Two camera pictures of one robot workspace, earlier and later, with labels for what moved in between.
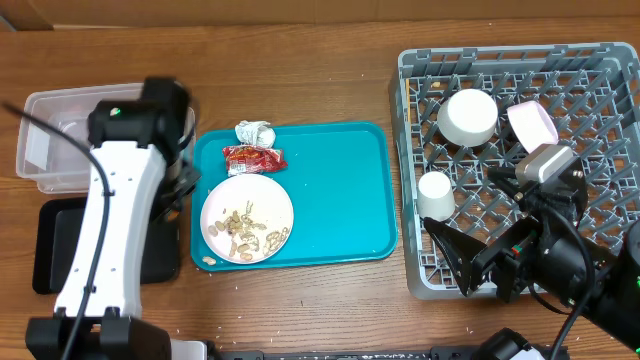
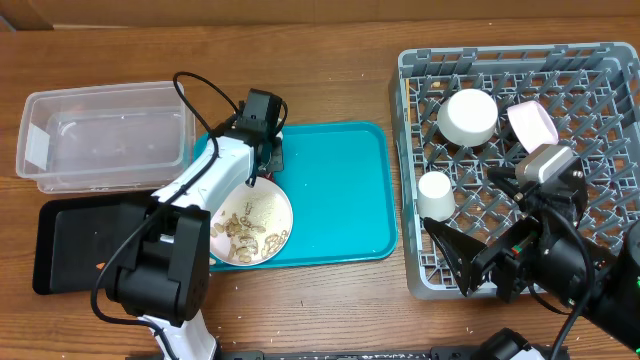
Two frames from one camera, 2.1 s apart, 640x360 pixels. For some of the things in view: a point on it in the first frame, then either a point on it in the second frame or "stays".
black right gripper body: (530, 257) stays
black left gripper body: (180, 183) to (275, 163)
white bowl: (467, 118) stays
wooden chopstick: (408, 99) stays
